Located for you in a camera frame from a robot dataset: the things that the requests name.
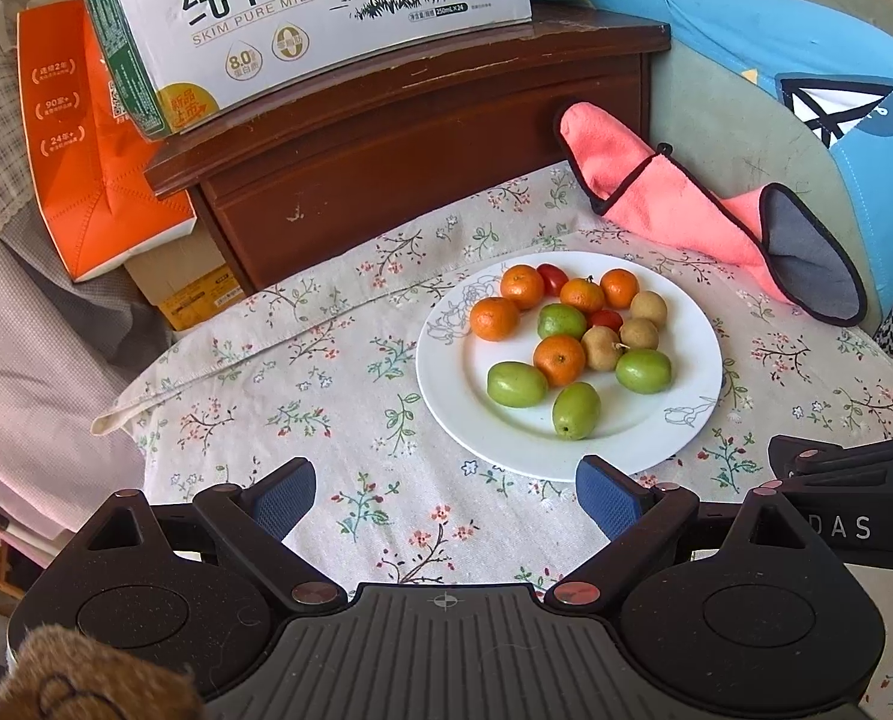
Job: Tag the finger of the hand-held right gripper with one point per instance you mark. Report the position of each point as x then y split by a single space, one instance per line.
851 469

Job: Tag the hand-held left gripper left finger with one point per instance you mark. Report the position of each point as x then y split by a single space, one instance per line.
285 499

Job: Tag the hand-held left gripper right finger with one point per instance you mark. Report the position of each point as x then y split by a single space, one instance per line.
611 499

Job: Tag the white ceramic plate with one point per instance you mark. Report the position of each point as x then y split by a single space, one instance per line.
641 435

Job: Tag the green jujube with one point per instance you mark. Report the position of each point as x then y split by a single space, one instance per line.
561 322
518 385
576 411
643 371

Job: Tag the small orange mandarin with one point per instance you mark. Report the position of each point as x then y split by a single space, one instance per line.
522 286
581 296
559 361
620 288
494 319

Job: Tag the brown kiwi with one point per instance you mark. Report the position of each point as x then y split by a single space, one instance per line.
602 349
639 334
649 309

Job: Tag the red cherry tomato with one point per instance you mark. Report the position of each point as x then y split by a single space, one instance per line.
554 277
605 319

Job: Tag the floral tablecloth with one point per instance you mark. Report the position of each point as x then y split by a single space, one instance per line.
304 390

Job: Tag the yellow cardboard box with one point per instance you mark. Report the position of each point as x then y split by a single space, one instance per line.
191 285

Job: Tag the lavender ribbed cloth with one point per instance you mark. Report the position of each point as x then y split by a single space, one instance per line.
41 360

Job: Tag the pink cloth with black trim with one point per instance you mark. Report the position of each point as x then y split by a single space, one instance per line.
641 180

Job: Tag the grey green cushion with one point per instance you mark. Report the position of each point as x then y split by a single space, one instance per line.
716 120

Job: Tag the dark wooden cabinet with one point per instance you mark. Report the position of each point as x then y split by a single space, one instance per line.
416 165

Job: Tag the orange carton box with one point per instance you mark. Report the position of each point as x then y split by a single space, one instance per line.
79 165

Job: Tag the blue printed cushion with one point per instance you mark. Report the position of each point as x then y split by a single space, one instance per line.
754 30

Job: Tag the white milk carton box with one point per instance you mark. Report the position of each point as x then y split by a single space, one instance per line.
304 30

